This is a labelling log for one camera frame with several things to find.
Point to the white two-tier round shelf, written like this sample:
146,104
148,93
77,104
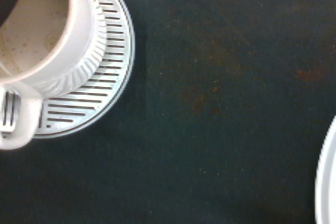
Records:
326,180

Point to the white ceramic mug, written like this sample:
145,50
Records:
53,41

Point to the grey coffee machine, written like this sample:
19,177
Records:
73,111

